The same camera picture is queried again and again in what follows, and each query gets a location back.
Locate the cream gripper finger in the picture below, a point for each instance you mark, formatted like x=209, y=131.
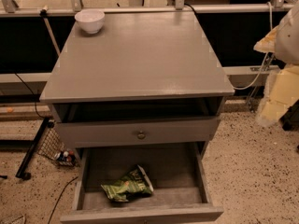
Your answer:
x=267, y=44
x=281, y=91

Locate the green jalapeno chip bag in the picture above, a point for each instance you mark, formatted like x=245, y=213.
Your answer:
x=135, y=182

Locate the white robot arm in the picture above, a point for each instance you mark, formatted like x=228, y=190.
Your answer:
x=287, y=39

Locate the closed grey top drawer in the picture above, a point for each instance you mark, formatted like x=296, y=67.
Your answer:
x=122, y=133

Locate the grey wooden drawer cabinet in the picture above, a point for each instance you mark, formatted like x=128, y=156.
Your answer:
x=140, y=66

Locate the open grey middle drawer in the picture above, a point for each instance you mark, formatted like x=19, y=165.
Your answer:
x=175, y=171

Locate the round brass drawer knob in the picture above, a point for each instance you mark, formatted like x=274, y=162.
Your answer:
x=141, y=135

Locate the white ceramic bowl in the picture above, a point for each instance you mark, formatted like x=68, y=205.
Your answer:
x=90, y=20

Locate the black metal floor bar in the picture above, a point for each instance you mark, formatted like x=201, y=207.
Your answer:
x=22, y=173

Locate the wire mesh basket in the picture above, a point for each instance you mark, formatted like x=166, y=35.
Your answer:
x=49, y=144

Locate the grey metal rail frame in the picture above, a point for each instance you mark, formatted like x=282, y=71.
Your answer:
x=33, y=30

